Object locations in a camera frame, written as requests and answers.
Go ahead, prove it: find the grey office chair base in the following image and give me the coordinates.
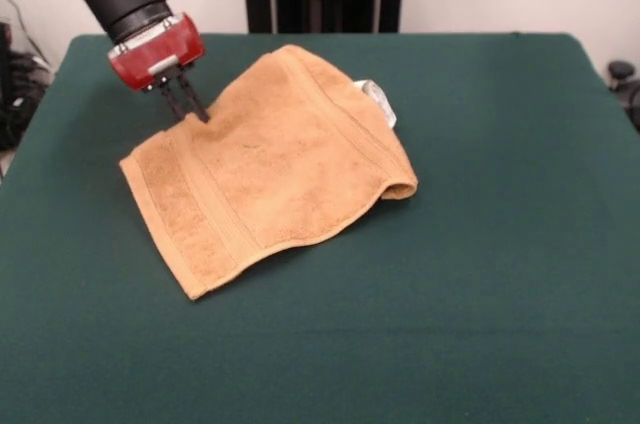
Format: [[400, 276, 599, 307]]
[[607, 60, 640, 133]]

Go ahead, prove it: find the tan terry towel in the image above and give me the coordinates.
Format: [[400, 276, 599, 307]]
[[118, 43, 420, 302]]

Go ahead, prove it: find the black equipment pile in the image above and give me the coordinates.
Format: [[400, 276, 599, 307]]
[[0, 21, 54, 153]]

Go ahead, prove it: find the dark green table cloth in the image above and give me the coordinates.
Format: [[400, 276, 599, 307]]
[[0, 31, 640, 424]]

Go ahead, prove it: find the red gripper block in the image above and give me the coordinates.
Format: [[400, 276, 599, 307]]
[[107, 12, 212, 124]]

